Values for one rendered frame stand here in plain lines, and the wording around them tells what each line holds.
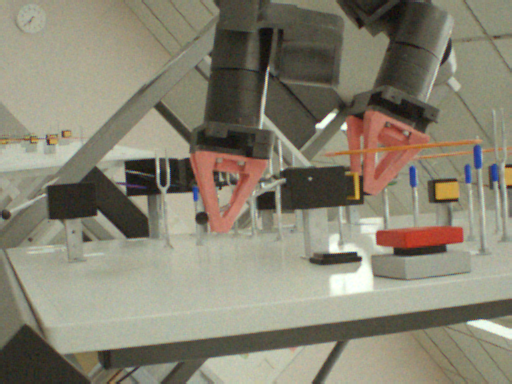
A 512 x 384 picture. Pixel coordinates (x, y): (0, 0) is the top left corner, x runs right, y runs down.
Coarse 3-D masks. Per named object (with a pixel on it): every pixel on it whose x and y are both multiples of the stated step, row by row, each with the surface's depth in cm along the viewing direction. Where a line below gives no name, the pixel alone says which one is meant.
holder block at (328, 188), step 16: (288, 176) 83; (304, 176) 83; (320, 176) 83; (336, 176) 83; (288, 192) 83; (304, 192) 83; (320, 192) 83; (336, 192) 84; (288, 208) 84; (304, 208) 83
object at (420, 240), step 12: (396, 228) 66; (408, 228) 65; (420, 228) 63; (432, 228) 62; (444, 228) 62; (456, 228) 62; (384, 240) 64; (396, 240) 62; (408, 240) 61; (420, 240) 61; (432, 240) 61; (444, 240) 62; (456, 240) 62; (396, 252) 64; (408, 252) 62; (420, 252) 62; (432, 252) 62
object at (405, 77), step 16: (400, 48) 84; (384, 64) 85; (400, 64) 84; (416, 64) 84; (432, 64) 85; (384, 80) 85; (400, 80) 84; (416, 80) 84; (432, 80) 86; (384, 96) 81; (400, 96) 81; (416, 96) 84; (400, 112) 86; (432, 112) 82
